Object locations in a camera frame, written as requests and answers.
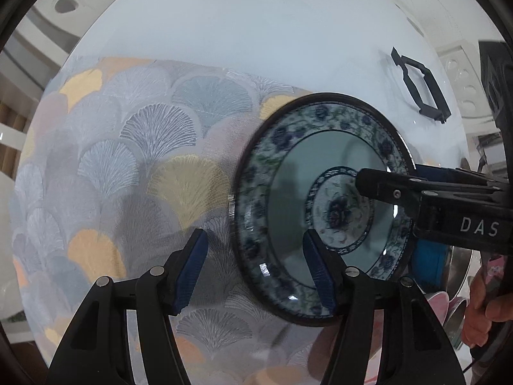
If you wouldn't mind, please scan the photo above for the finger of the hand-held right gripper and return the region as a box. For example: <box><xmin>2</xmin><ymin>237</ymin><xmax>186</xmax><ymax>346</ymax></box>
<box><xmin>356</xmin><ymin>167</ymin><xmax>503</xmax><ymax>218</ymax></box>
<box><xmin>411</xmin><ymin>164</ymin><xmax>509</xmax><ymax>189</ymax></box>

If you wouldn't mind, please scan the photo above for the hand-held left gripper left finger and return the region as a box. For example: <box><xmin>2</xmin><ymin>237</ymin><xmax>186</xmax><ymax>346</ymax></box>
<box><xmin>46</xmin><ymin>228</ymin><xmax>209</xmax><ymax>385</ymax></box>

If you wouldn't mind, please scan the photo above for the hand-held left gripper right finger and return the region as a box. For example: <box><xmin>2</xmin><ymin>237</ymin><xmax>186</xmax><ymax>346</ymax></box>
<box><xmin>302</xmin><ymin>228</ymin><xmax>467</xmax><ymax>385</ymax></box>

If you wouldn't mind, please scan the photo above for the fan pattern placemat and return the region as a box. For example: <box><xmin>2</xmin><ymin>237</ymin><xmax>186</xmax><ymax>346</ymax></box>
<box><xmin>12</xmin><ymin>56</ymin><xmax>401</xmax><ymax>385</ymax></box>

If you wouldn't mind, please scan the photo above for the red steel bowl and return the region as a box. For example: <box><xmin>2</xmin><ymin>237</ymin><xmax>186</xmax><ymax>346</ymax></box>
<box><xmin>425</xmin><ymin>291</ymin><xmax>469</xmax><ymax>346</ymax></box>

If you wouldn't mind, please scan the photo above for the blue steel bowl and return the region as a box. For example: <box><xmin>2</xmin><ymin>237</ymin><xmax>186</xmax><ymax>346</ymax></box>
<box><xmin>413</xmin><ymin>244</ymin><xmax>482</xmax><ymax>301</ymax></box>

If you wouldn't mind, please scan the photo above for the blue floral ceramic plate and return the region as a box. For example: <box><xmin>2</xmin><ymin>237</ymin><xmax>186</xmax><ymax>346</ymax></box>
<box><xmin>228</xmin><ymin>92</ymin><xmax>417</xmax><ymax>327</ymax></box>

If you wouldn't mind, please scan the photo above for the black plastic frame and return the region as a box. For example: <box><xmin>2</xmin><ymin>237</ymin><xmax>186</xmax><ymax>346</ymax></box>
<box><xmin>391</xmin><ymin>47</ymin><xmax>451</xmax><ymax>123</ymax></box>

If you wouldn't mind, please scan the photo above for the person's right hand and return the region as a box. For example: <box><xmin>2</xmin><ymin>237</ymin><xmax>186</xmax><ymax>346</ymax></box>
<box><xmin>463</xmin><ymin>273</ymin><xmax>513</xmax><ymax>347</ymax></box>

